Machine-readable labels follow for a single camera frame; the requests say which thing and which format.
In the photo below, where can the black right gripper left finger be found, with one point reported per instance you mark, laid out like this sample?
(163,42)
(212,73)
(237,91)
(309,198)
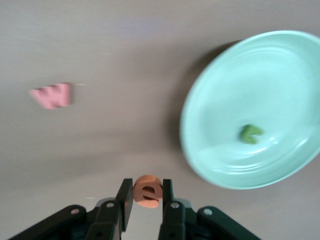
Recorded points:
(125,200)

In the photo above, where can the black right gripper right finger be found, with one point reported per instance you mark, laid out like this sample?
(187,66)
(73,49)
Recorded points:
(167,200)

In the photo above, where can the orange foam letter e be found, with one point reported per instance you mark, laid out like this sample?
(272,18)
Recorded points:
(150,180)

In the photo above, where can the green foam letter u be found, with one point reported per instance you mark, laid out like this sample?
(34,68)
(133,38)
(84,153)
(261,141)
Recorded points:
(246,133)

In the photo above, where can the pink foam letter w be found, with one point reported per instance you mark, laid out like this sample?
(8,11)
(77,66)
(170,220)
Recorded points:
(52,100)

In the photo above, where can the green plate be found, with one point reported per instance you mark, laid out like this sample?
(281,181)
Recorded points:
(250,87)

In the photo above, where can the brown table cover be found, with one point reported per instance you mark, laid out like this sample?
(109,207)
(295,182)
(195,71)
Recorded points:
(100,37)

